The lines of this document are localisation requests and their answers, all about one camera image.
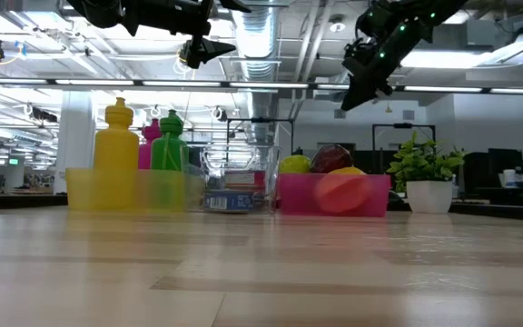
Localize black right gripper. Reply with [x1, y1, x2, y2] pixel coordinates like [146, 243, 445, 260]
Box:
[340, 16, 435, 113]

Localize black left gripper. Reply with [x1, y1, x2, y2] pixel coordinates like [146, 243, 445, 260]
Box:
[121, 0, 253, 71]

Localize dark red wrinkled toy apple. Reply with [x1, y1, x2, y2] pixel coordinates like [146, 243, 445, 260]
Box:
[310, 144, 355, 174]

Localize green toy apple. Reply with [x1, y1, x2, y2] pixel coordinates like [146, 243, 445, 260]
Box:
[279, 154, 312, 175]

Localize yellow toy bell pepper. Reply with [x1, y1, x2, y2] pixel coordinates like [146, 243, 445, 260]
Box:
[313, 165, 372, 213]

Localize green plastic squeeze bottle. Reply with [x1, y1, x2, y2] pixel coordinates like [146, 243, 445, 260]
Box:
[150, 108, 191, 210]

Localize pink plastic squeeze bottle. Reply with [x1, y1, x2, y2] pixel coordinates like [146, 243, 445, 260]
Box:
[137, 118, 164, 172]

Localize yellow plastic squeeze bottle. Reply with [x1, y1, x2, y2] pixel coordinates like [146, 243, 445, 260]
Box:
[92, 96, 141, 211]

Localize tin can dark blue label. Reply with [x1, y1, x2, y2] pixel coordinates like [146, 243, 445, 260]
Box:
[202, 189, 258, 213]

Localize long ceiling light strip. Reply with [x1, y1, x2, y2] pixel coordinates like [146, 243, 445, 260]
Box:
[0, 77, 523, 95]

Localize small potted green plant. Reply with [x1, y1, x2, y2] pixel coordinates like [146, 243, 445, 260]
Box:
[387, 131, 468, 214]

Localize red translucent plastic bin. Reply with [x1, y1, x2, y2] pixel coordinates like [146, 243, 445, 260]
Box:
[278, 173, 393, 218]

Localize clear plastic bin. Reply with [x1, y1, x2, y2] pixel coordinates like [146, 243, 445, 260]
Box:
[182, 144, 283, 214]

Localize black desk with screens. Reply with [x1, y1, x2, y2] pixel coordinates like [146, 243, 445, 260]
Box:
[461, 147, 523, 205]

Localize white cup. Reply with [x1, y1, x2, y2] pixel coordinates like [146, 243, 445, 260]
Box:
[502, 168, 520, 188]

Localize white room column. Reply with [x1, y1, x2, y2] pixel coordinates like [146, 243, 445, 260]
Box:
[54, 90, 97, 194]

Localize yellow translucent plastic bin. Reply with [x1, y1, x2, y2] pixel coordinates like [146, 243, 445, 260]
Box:
[64, 166, 208, 213]

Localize black background rig frame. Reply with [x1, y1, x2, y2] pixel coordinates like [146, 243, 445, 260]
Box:
[371, 121, 438, 143]

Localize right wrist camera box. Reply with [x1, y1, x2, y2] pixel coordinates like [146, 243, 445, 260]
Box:
[355, 2, 401, 42]

